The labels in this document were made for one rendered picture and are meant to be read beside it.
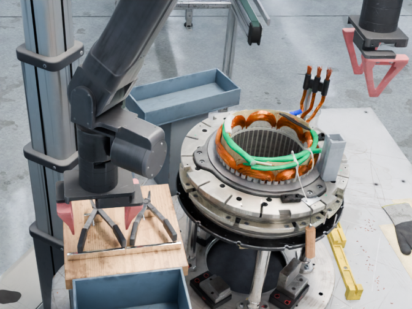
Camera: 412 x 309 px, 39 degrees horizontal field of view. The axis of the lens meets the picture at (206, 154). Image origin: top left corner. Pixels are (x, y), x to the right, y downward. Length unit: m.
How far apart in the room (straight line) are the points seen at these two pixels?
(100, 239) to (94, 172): 0.16
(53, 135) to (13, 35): 2.69
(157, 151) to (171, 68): 2.81
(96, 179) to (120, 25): 0.24
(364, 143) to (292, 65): 2.05
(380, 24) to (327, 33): 3.36
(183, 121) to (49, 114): 0.30
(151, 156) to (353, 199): 0.87
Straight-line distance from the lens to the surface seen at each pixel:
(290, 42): 4.06
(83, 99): 0.78
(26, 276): 2.01
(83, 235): 0.94
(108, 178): 0.86
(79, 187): 0.88
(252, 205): 1.00
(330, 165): 1.06
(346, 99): 3.53
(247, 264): 1.33
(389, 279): 1.39
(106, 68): 0.74
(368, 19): 0.92
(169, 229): 0.94
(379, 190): 1.61
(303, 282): 1.25
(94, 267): 0.93
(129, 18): 0.71
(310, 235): 1.03
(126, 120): 0.80
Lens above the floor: 1.76
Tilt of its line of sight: 38 degrees down
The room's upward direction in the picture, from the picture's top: 5 degrees clockwise
